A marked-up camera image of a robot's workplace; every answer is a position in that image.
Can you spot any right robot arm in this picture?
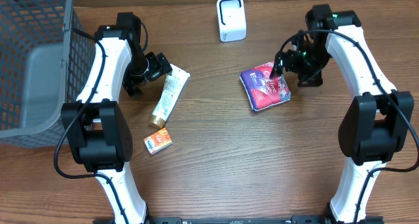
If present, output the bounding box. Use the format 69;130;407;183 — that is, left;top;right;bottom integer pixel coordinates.
270;4;418;223

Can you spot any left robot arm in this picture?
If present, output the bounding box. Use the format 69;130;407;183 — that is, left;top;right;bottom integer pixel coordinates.
54;12;172;223

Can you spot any white tube with gold cap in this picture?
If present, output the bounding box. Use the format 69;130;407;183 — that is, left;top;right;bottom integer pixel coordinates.
149;64;191;129

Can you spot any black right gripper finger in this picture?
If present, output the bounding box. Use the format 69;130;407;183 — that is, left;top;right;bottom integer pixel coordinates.
270;55;283;79
297;70;323;87

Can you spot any orange small box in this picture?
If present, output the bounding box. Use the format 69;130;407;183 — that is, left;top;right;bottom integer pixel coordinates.
143;128;173;155

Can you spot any red purple pad pack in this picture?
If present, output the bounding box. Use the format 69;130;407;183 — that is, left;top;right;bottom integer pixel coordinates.
240;62;291;112

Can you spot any white barcode scanner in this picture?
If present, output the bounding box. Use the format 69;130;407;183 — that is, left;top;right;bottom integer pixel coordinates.
216;0;247;43

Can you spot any grey plastic shopping basket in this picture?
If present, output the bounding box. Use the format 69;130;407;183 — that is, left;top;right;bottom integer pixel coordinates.
1;0;96;148

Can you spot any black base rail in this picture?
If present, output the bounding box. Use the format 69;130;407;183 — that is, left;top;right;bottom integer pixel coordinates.
93;215;386;224

